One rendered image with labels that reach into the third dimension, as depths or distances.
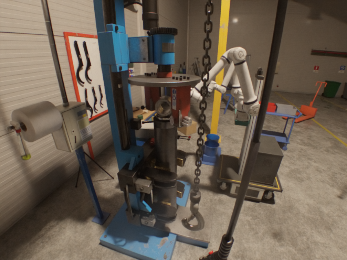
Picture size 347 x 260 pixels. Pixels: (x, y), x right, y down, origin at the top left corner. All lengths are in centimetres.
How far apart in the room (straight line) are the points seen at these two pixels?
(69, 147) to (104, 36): 100
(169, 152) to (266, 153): 138
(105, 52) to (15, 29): 174
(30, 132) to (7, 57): 141
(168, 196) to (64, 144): 115
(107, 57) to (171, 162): 101
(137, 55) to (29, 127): 95
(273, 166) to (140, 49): 214
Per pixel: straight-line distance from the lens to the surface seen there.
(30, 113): 146
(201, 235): 213
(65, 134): 165
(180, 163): 171
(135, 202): 167
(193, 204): 61
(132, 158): 147
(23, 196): 306
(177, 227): 217
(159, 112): 136
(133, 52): 135
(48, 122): 149
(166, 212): 181
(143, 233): 219
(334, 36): 1368
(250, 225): 255
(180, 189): 203
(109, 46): 123
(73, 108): 167
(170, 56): 127
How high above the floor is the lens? 197
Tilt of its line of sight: 25 degrees down
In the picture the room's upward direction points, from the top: straight up
